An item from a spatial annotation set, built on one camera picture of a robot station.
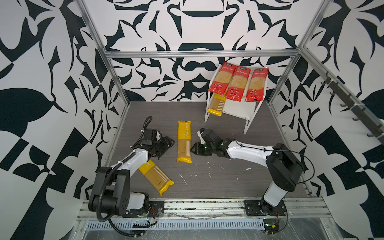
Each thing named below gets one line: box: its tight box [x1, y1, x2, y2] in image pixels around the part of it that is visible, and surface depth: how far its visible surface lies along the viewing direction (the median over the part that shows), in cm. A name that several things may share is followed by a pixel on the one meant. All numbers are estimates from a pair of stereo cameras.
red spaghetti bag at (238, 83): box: [224, 66, 251, 102], surface depth 83 cm
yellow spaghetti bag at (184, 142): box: [176, 121, 192, 164], surface depth 98 cm
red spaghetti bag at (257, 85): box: [245, 68, 269, 102], surface depth 81 cm
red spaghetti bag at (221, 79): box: [208, 62, 237, 97], surface depth 85 cm
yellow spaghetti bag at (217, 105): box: [207, 93, 227, 117], surface depth 96 cm
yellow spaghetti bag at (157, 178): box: [138, 159, 175, 196], surface depth 84 cm
